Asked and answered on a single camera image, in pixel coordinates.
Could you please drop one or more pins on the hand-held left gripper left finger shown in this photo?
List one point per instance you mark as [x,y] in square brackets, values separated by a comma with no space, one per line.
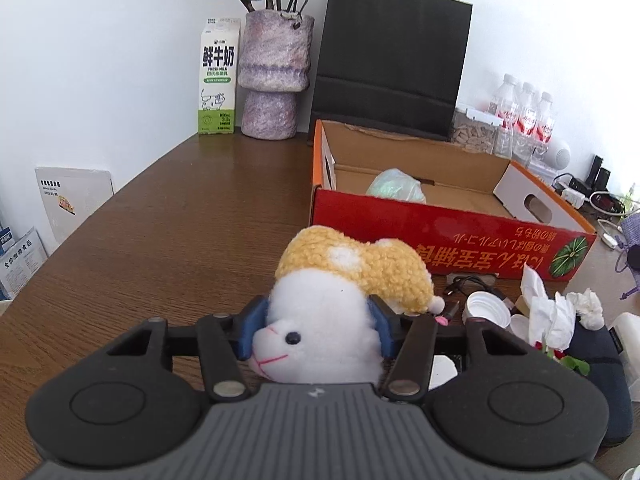
[248,332]

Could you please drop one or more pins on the white plastic packet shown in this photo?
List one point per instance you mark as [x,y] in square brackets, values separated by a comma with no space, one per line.
[629,335]

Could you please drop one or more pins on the red artificial rose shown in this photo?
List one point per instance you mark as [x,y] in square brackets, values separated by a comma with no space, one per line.
[575,364]

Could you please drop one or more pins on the yellow plush toy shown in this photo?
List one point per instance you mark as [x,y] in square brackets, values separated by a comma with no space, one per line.
[320,310]

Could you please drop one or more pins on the blue white packets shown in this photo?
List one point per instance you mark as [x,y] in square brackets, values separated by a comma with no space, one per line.
[22,260]

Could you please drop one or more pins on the red label water bottle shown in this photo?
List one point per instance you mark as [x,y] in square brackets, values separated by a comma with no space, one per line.
[545,122]
[506,105]
[526,115]

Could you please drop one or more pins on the pale green plastic bag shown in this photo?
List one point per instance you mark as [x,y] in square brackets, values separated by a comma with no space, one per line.
[395,185]

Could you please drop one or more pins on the large white tissue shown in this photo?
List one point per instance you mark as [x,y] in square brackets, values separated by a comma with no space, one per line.
[547,315]

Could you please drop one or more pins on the white round speaker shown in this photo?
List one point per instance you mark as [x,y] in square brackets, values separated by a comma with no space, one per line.
[559,152]

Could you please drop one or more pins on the red cardboard box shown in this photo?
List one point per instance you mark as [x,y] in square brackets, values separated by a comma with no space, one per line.
[450,230]

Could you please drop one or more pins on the white charger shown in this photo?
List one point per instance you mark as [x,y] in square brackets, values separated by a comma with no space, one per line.
[572,197]

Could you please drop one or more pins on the white green milk carton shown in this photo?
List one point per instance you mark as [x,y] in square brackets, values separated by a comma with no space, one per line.
[217,85]

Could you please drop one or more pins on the white envelope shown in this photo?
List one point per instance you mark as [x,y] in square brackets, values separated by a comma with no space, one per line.
[75,200]

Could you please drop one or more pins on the clear seed container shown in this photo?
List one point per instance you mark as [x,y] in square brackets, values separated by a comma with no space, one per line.
[472,135]

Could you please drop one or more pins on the black paper bag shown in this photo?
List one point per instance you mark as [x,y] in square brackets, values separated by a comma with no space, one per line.
[390,50]

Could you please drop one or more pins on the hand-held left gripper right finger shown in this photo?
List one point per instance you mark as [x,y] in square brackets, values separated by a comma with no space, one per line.
[380,331]

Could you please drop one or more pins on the navy zip pouch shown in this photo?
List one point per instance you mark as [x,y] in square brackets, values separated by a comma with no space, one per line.
[600,385]

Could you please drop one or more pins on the grey textured vase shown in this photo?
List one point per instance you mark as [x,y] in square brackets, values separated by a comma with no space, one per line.
[272,60]

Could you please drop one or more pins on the black rectangular device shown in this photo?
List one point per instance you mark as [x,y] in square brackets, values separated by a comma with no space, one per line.
[604,179]
[596,167]

